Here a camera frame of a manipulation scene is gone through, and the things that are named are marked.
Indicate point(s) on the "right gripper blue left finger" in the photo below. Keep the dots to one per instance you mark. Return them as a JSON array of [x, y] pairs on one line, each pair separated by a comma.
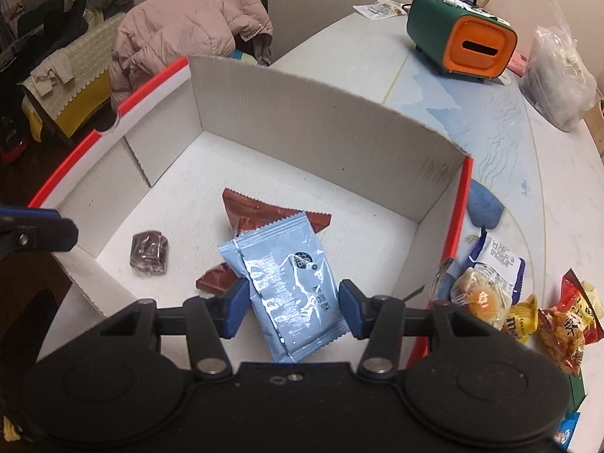
[[233, 307]]

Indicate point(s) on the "clear wrapped orange jelly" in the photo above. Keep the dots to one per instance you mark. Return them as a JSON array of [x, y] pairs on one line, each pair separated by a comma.
[[483, 294]]

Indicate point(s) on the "green orange tissue box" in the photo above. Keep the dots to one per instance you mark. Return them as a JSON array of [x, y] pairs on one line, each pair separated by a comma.
[[461, 39]]

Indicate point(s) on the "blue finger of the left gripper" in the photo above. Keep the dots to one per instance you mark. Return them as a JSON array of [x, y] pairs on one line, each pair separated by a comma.
[[25, 229]]

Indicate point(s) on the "white blue snack packet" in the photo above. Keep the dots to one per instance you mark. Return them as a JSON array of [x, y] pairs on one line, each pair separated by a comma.
[[499, 264]]

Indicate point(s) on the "red yellow chips bag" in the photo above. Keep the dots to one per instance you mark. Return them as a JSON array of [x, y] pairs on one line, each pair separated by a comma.
[[572, 324]]

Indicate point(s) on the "light blue snack packet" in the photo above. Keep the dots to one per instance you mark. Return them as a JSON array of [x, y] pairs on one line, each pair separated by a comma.
[[292, 288]]

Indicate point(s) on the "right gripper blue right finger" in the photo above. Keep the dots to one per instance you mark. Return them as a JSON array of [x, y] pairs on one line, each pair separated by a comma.
[[356, 309]]

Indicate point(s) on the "clear plastic bag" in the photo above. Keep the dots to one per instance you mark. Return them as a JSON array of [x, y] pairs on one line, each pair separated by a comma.
[[556, 82]]

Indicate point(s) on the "small paper packet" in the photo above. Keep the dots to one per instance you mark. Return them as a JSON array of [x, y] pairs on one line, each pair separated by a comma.
[[382, 9]]

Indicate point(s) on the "dark purple wrapped candy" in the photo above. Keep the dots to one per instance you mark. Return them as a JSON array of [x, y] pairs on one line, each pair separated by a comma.
[[149, 252]]

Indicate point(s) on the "small brown snack packet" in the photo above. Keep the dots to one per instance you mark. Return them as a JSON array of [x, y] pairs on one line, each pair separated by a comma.
[[217, 280]]

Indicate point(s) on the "white red cardboard box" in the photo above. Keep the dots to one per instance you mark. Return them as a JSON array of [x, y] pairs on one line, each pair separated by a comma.
[[395, 189]]

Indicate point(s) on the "yellow cushioned sofa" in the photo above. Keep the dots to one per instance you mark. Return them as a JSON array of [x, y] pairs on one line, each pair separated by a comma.
[[68, 105]]

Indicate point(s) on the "pink puffer jacket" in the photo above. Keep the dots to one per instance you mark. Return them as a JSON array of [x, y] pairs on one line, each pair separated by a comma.
[[155, 33]]

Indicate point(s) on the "yellow snack packet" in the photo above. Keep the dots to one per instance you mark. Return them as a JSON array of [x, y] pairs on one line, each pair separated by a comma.
[[522, 320]]

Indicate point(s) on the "red-brown foil snack bag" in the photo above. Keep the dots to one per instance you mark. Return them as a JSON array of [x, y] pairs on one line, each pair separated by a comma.
[[247, 214]]

